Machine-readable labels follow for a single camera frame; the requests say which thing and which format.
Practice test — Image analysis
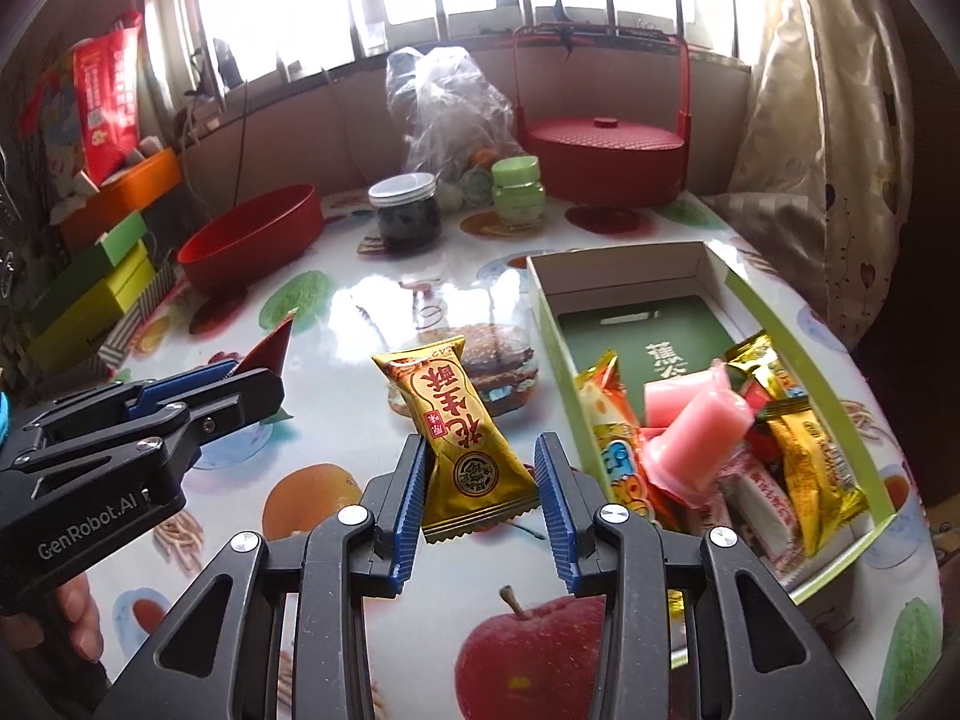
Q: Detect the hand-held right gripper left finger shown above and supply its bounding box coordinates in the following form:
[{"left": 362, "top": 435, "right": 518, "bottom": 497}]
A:
[{"left": 94, "top": 431, "right": 428, "bottom": 720}]

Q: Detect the dark red triangular packet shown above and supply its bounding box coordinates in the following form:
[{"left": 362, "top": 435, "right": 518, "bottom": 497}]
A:
[{"left": 238, "top": 313, "right": 295, "bottom": 380}]

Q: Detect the red oval bowl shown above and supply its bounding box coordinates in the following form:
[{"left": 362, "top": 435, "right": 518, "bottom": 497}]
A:
[{"left": 176, "top": 184, "right": 325, "bottom": 297}]

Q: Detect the gold peanut candy packet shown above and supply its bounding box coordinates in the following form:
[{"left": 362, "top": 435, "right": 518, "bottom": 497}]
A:
[
  {"left": 373, "top": 335, "right": 539, "bottom": 545},
  {"left": 763, "top": 397, "right": 869, "bottom": 557}
]

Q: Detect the orange box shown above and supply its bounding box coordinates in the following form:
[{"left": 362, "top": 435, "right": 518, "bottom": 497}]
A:
[{"left": 60, "top": 146, "right": 185, "bottom": 252}]

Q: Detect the green jar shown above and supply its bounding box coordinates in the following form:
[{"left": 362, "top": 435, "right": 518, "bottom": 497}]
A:
[{"left": 490, "top": 156, "right": 542, "bottom": 220}]

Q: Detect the striped box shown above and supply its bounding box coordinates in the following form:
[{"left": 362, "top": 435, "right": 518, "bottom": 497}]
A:
[{"left": 97, "top": 262, "right": 181, "bottom": 376}]

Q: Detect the person's left hand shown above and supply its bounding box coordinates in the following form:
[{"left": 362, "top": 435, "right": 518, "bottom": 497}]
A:
[{"left": 45, "top": 570, "right": 104, "bottom": 665}]

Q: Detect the glass jar with dark contents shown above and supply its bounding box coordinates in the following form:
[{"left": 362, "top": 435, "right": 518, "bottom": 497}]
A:
[{"left": 367, "top": 172, "right": 440, "bottom": 254}]

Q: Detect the black cable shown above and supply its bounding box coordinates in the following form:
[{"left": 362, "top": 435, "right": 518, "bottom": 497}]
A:
[{"left": 229, "top": 79, "right": 252, "bottom": 203}]

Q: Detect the colourful printed package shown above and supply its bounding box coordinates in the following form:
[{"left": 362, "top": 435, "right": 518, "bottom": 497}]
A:
[{"left": 34, "top": 67, "right": 83, "bottom": 196}]

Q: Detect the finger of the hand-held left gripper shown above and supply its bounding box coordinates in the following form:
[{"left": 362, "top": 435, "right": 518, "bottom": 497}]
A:
[
  {"left": 0, "top": 367, "right": 284, "bottom": 497},
  {"left": 0, "top": 360, "right": 239, "bottom": 458}
]

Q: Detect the patterned cream curtain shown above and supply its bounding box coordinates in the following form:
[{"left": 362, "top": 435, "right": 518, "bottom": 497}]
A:
[{"left": 701, "top": 0, "right": 901, "bottom": 350}]

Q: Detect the red snack bag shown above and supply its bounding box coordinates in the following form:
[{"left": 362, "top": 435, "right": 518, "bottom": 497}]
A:
[{"left": 71, "top": 11, "right": 143, "bottom": 177}]

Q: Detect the red basket with handle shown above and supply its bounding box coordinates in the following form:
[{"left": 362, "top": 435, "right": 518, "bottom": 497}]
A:
[{"left": 511, "top": 24, "right": 691, "bottom": 207}]

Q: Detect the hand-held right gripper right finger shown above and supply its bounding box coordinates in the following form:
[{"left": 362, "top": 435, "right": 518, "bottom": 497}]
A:
[{"left": 532, "top": 431, "right": 875, "bottom": 720}]

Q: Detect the clear plastic bag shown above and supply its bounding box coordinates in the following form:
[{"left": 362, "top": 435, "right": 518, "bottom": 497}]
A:
[{"left": 385, "top": 46, "right": 515, "bottom": 181}]

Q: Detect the fruit printed tablecloth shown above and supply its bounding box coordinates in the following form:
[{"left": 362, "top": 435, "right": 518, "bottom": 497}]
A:
[{"left": 75, "top": 191, "right": 942, "bottom": 720}]

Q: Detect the green cardboard box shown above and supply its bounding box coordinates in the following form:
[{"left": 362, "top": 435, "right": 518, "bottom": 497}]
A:
[{"left": 525, "top": 241, "right": 920, "bottom": 608}]

